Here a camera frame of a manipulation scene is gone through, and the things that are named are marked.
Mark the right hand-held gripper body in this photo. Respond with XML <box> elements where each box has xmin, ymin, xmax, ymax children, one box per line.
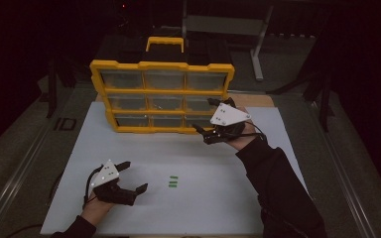
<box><xmin>202</xmin><ymin>103</ymin><xmax>252</xmax><ymax>146</ymax></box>

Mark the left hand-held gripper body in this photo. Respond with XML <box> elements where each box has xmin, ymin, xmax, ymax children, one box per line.
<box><xmin>90</xmin><ymin>159</ymin><xmax>137</xmax><ymax>207</ymax></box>

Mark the clear plastic drawer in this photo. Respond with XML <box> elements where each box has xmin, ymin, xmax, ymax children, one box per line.
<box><xmin>184</xmin><ymin>114</ymin><xmax>212</xmax><ymax>129</ymax></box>

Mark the yellow and black drawer organizer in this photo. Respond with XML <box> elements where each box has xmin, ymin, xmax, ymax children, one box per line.
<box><xmin>88</xmin><ymin>36</ymin><xmax>236</xmax><ymax>135</ymax></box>

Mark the person's right hand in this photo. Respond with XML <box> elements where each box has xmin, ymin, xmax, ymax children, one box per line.
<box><xmin>226</xmin><ymin>106</ymin><xmax>262</xmax><ymax>152</ymax></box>

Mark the person's left hand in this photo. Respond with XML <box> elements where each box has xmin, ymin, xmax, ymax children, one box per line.
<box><xmin>79</xmin><ymin>195</ymin><xmax>116</xmax><ymax>220</ymax></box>

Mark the white table mat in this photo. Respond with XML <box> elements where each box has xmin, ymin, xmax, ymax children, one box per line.
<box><xmin>40</xmin><ymin>100</ymin><xmax>322</xmax><ymax>236</ymax></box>

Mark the grey metal stand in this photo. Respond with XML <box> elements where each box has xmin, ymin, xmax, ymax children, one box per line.
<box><xmin>182</xmin><ymin>0</ymin><xmax>276</xmax><ymax>82</ymax></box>

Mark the group of clear drawers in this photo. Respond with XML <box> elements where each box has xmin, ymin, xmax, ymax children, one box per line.
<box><xmin>99</xmin><ymin>69</ymin><xmax>228</xmax><ymax>129</ymax></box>

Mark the black stand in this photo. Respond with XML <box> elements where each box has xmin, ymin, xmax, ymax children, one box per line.
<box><xmin>44</xmin><ymin>54</ymin><xmax>61</xmax><ymax>119</ymax></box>
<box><xmin>306</xmin><ymin>39</ymin><xmax>336</xmax><ymax>133</ymax></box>

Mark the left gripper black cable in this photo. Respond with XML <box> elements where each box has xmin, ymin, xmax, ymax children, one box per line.
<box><xmin>83</xmin><ymin>164</ymin><xmax>105</xmax><ymax>204</ymax></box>

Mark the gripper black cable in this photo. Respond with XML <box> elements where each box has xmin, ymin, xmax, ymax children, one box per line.
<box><xmin>237</xmin><ymin>120</ymin><xmax>269</xmax><ymax>144</ymax></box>
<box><xmin>83</xmin><ymin>164</ymin><xmax>105</xmax><ymax>204</ymax></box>

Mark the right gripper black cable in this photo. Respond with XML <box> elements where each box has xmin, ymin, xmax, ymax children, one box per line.
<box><xmin>237</xmin><ymin>120</ymin><xmax>269</xmax><ymax>144</ymax></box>

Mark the aluminium rail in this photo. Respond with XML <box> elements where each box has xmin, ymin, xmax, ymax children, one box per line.
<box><xmin>0</xmin><ymin>95</ymin><xmax>80</xmax><ymax>238</ymax></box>
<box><xmin>306</xmin><ymin>98</ymin><xmax>378</xmax><ymax>238</ymax></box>

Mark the black floor cable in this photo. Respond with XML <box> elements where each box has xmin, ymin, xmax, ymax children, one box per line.
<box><xmin>5</xmin><ymin>223</ymin><xmax>44</xmax><ymax>238</ymax></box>

